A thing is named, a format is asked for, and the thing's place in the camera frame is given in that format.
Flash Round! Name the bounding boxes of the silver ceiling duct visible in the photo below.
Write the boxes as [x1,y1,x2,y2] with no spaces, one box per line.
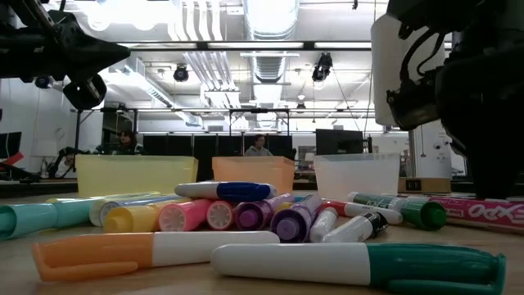
[244,0,300,41]

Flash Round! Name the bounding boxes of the pink dry erase marker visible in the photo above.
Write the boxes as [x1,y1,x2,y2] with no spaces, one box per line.
[409,195,524,235]

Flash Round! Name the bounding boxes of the black ceiling spotlight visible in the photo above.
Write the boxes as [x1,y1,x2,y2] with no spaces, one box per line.
[311,52,333,83]
[172,63,190,83]

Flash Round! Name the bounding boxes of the teal highlighter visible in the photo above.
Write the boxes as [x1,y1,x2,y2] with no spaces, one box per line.
[0,197,103,242]

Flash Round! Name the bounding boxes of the clear plastic bin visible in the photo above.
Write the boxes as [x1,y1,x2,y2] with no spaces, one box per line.
[313,152,401,202]

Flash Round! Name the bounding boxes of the person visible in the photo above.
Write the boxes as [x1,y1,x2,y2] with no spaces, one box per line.
[244,134,273,157]
[116,129,144,156]

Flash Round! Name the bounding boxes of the black computer monitor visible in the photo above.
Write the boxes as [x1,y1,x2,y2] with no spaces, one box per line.
[0,131,22,160]
[315,129,365,156]

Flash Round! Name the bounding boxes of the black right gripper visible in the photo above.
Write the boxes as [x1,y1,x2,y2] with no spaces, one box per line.
[436,40,524,201]

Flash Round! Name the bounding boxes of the brown cardboard box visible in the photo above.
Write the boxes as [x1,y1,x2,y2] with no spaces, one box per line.
[397,176,452,194]

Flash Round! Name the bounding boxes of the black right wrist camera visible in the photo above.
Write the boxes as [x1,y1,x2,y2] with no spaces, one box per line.
[386,67,443,132]

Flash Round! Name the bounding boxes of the orange cap white marker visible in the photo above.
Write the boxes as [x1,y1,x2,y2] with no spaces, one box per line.
[31,230,282,283]

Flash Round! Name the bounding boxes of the pink highlighter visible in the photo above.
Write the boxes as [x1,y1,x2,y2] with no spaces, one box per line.
[158,198,214,233]

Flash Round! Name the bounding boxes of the red cap white marker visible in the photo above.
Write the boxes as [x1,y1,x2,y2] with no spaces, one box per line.
[321,199,404,225]

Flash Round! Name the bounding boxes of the green dry erase marker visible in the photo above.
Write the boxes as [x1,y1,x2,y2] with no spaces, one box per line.
[347,191,448,231]

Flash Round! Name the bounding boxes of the white shade wooden base lamp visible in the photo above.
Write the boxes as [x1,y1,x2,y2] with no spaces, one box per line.
[370,14,447,127]

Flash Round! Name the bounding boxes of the yellow translucent plastic bin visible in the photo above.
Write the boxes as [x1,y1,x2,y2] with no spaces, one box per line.
[75,154,200,199]

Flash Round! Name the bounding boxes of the orange translucent plastic bin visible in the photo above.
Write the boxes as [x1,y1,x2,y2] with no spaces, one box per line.
[211,156,296,196]

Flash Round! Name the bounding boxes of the purple highlighter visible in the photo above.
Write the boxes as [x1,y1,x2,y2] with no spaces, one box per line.
[269,193,324,243]
[233,192,296,231]

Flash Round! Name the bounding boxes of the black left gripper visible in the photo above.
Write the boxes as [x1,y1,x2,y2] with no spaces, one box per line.
[0,11,131,81]

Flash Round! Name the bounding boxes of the blue cap white marker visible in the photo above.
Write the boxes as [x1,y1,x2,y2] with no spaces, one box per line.
[174,181,278,202]

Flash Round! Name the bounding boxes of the green cap white marker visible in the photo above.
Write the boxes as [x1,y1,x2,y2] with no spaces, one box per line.
[210,241,508,295]

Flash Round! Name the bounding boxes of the coral red highlighter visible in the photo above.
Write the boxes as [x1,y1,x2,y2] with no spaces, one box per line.
[206,199,237,231]

